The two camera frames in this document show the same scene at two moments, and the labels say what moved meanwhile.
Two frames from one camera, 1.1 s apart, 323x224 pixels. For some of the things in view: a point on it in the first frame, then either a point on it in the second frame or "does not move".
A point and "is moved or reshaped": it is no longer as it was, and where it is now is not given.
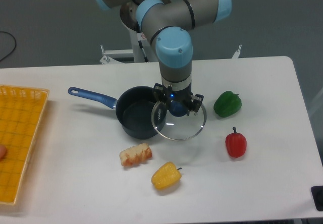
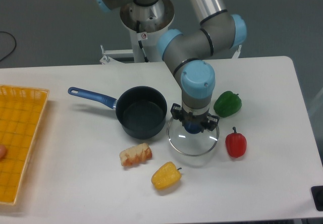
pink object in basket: [3, 152] does not move
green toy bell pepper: [227, 103] does not move
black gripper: [165, 94] to [187, 117]
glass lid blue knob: [173, 123] is moved or reshaped
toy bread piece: [136, 155] does not move
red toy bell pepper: [236, 144] does not move
